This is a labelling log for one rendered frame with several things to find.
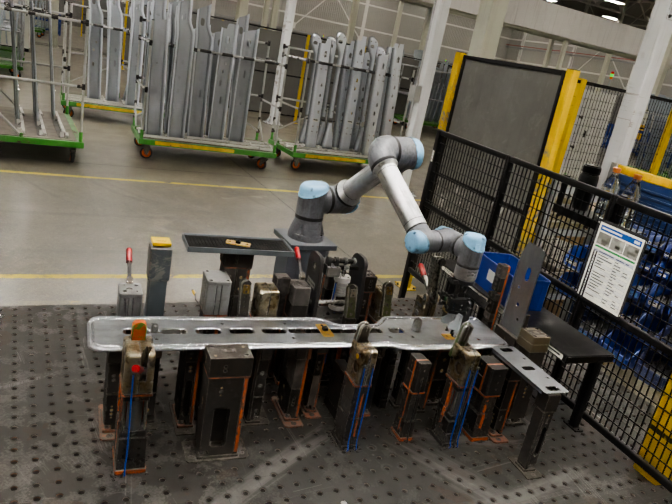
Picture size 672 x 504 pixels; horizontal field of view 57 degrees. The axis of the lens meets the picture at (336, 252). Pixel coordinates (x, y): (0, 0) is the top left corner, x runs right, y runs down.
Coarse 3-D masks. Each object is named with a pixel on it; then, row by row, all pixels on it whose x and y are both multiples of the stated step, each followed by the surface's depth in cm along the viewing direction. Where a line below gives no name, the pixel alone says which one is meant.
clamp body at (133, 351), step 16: (128, 336) 159; (128, 352) 152; (144, 352) 155; (128, 368) 151; (128, 384) 153; (144, 384) 155; (128, 400) 156; (144, 400) 157; (128, 416) 158; (144, 416) 160; (128, 432) 157; (144, 432) 161; (112, 448) 170; (128, 448) 160; (144, 448) 162; (128, 464) 162; (144, 464) 164; (112, 480) 159
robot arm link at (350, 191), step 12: (408, 144) 219; (420, 144) 223; (384, 156) 224; (408, 156) 219; (420, 156) 223; (408, 168) 225; (348, 180) 247; (360, 180) 239; (372, 180) 236; (336, 192) 249; (348, 192) 246; (360, 192) 243; (336, 204) 250; (348, 204) 249
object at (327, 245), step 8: (280, 232) 254; (288, 240) 246; (328, 240) 256; (304, 248) 244; (312, 248) 246; (320, 248) 247; (328, 248) 249; (336, 248) 251; (280, 256) 254; (304, 256) 247; (280, 264) 254; (288, 264) 248; (296, 264) 247; (304, 264) 248; (280, 272) 253; (288, 272) 249; (296, 272) 248; (272, 280) 261
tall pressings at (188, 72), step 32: (160, 0) 799; (192, 0) 788; (160, 32) 810; (192, 32) 801; (224, 32) 842; (256, 32) 858; (160, 64) 803; (192, 64) 863; (224, 64) 857; (160, 96) 815; (192, 96) 850; (224, 96) 870; (160, 128) 822; (192, 128) 866; (224, 128) 877
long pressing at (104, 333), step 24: (96, 336) 168; (120, 336) 170; (168, 336) 175; (192, 336) 178; (216, 336) 180; (240, 336) 183; (264, 336) 186; (288, 336) 189; (312, 336) 192; (336, 336) 195; (384, 336) 202; (408, 336) 205; (432, 336) 209; (480, 336) 216
